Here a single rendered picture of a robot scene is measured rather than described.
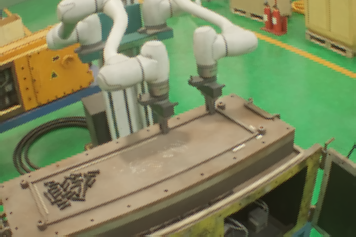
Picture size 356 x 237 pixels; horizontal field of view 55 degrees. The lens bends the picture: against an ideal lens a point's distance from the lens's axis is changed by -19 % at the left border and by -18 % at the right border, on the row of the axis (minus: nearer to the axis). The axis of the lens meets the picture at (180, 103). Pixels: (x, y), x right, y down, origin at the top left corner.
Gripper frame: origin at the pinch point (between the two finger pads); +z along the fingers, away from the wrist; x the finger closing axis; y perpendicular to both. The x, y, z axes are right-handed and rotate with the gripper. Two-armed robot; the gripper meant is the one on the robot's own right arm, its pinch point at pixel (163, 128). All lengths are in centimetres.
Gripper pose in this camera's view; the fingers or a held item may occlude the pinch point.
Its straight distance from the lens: 173.2
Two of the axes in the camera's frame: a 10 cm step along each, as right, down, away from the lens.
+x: -5.4, -3.5, 7.7
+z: 0.9, 8.8, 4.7
